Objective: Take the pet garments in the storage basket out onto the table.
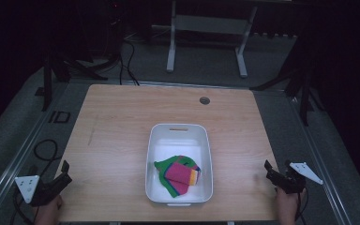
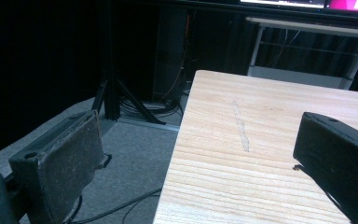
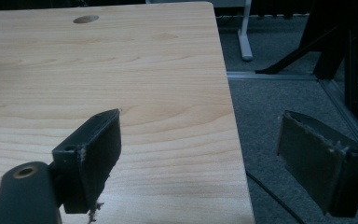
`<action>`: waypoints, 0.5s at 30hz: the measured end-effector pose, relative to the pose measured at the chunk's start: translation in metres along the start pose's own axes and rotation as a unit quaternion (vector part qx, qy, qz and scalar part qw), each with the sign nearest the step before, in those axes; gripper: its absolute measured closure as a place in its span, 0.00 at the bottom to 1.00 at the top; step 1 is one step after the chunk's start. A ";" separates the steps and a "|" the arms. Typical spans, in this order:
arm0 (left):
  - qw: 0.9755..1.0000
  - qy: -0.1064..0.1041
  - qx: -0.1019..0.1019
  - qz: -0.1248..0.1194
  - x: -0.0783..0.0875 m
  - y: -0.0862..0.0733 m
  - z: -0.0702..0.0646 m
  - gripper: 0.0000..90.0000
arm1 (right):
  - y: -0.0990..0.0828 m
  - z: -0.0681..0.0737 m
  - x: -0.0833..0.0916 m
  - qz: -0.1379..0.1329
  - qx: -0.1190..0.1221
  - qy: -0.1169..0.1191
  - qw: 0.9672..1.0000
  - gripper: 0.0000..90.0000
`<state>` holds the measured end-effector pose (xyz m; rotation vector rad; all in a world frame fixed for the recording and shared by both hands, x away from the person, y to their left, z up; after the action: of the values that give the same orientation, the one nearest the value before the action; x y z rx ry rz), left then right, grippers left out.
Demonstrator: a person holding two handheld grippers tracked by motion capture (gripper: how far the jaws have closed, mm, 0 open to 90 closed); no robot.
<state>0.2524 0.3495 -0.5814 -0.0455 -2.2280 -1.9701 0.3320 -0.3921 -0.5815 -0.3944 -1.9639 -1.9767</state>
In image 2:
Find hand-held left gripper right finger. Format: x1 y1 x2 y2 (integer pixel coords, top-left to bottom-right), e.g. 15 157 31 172
293 111 358 224

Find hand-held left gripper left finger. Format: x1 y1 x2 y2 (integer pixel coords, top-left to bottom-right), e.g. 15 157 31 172
8 109 112 224

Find black metal tripod stand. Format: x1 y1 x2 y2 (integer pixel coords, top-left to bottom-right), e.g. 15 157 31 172
90 0 167 126

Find black curtain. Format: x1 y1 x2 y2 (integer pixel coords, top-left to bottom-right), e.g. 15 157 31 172
0 0 106 162

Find computer monitor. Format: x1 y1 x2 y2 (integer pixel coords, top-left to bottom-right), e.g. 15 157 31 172
240 0 358 13

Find black floor cable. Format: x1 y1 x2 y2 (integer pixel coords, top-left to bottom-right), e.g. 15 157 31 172
62 187 163 224

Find coiled black cables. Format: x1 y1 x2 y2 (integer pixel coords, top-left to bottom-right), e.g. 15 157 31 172
118 96 185 119

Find white metal frame table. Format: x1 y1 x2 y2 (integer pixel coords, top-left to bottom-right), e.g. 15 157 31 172
245 16 358 91

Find orange cable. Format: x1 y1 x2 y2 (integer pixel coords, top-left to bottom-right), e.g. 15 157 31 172
159 13 191 103

